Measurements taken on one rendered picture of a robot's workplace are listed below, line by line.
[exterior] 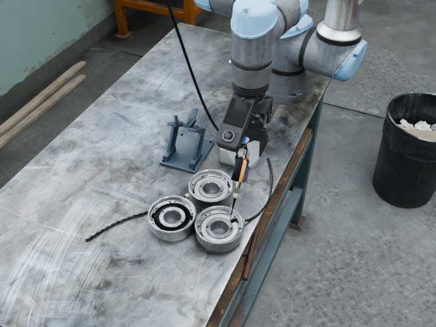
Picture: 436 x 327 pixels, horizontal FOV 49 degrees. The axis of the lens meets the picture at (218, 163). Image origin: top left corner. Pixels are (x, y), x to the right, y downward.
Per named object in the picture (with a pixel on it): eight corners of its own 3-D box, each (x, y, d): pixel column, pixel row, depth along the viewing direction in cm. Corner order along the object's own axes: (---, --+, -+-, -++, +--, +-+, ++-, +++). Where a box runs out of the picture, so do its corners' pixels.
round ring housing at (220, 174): (227, 178, 118) (227, 165, 116) (238, 209, 111) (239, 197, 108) (185, 185, 117) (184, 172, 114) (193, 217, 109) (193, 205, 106)
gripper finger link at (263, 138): (269, 154, 99) (267, 119, 93) (266, 158, 98) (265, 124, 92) (247, 150, 101) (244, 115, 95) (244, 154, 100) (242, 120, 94)
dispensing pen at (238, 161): (221, 217, 103) (239, 141, 100) (227, 213, 107) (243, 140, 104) (231, 220, 103) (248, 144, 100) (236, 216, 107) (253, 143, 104)
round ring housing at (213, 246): (208, 263, 100) (207, 250, 97) (187, 227, 107) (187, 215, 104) (252, 244, 104) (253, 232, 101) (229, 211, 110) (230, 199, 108)
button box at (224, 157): (244, 170, 120) (245, 156, 117) (218, 161, 122) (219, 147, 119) (256, 150, 126) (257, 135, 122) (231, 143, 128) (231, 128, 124)
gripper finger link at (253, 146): (269, 157, 106) (268, 123, 100) (261, 174, 102) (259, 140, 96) (255, 154, 107) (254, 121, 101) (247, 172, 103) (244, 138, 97)
